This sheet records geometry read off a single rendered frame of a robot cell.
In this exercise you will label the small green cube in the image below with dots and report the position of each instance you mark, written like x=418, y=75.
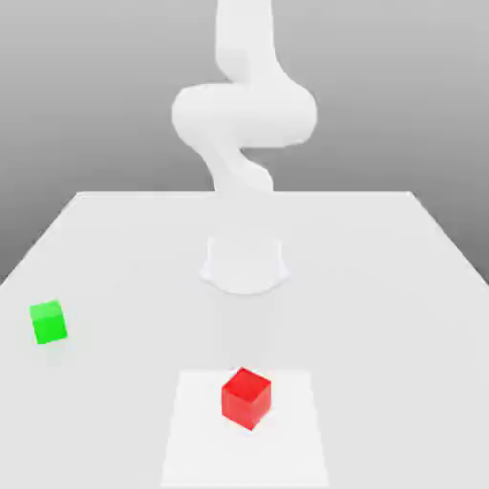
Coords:
x=48, y=322

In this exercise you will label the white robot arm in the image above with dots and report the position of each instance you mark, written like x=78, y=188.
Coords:
x=244, y=114

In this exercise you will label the small red cube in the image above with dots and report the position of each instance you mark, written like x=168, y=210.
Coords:
x=246, y=398

